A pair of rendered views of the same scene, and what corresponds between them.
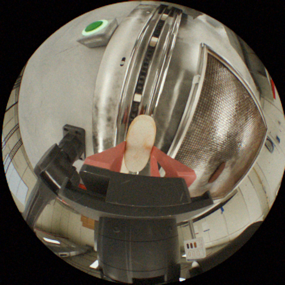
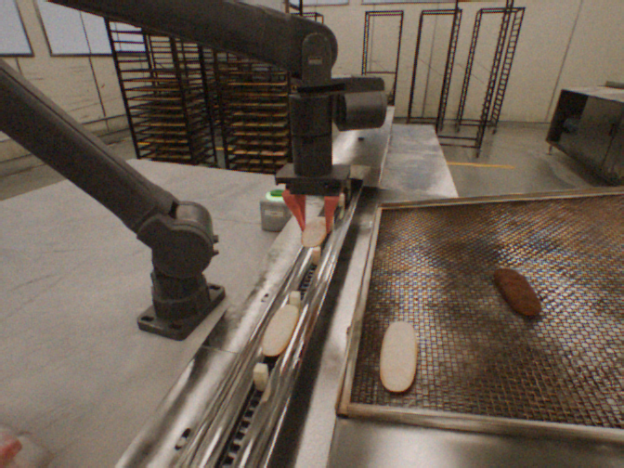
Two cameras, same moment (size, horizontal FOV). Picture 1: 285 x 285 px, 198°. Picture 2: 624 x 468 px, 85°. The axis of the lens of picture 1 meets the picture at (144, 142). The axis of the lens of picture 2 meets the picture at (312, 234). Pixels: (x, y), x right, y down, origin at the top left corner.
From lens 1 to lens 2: 58 cm
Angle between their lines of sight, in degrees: 95
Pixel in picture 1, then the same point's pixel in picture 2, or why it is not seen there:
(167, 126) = not seen: hidden behind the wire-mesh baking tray
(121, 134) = (292, 283)
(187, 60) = not seen: hidden behind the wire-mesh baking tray
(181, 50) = (363, 236)
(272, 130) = not seen: outside the picture
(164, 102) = (349, 276)
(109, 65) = (290, 233)
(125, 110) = (301, 265)
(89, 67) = (262, 245)
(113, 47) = (293, 223)
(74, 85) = (235, 253)
